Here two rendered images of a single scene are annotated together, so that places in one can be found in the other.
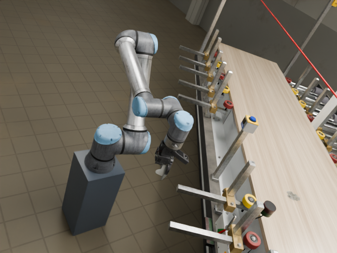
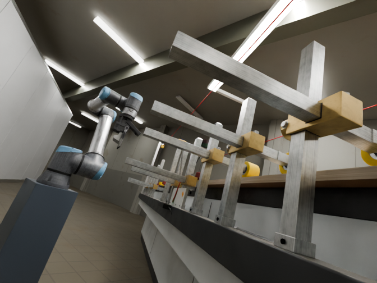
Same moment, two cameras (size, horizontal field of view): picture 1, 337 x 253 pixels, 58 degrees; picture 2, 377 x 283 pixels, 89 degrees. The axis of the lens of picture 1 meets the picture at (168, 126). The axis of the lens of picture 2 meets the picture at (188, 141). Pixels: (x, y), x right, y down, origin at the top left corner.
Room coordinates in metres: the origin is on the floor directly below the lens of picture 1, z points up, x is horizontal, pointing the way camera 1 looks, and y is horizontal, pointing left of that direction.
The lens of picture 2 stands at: (-0.04, -0.45, 0.72)
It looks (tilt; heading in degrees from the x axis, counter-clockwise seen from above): 18 degrees up; 359
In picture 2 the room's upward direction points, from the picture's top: 17 degrees clockwise
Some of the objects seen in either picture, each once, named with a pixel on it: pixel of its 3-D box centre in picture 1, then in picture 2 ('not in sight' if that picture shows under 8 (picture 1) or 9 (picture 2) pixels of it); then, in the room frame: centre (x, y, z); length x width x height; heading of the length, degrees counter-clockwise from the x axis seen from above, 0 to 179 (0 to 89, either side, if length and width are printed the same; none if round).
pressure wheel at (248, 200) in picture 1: (246, 205); not in sight; (1.27, -0.59, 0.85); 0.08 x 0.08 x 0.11
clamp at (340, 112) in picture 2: not in sight; (315, 121); (0.28, -0.69, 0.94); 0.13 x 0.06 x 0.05; 12
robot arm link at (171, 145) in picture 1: (174, 141); (129, 114); (1.13, -0.05, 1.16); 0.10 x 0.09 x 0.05; 17
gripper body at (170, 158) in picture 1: (166, 152); (123, 124); (1.13, -0.04, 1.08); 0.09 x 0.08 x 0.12; 107
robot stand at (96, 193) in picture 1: (91, 191); (28, 233); (1.35, 0.31, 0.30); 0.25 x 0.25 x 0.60; 47
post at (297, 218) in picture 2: not in sight; (304, 133); (0.31, -0.68, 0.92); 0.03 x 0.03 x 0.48; 12
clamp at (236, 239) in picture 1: (235, 238); (188, 181); (1.02, -0.53, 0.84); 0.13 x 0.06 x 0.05; 12
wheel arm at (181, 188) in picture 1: (213, 198); (164, 178); (1.23, -0.39, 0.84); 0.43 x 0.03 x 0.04; 102
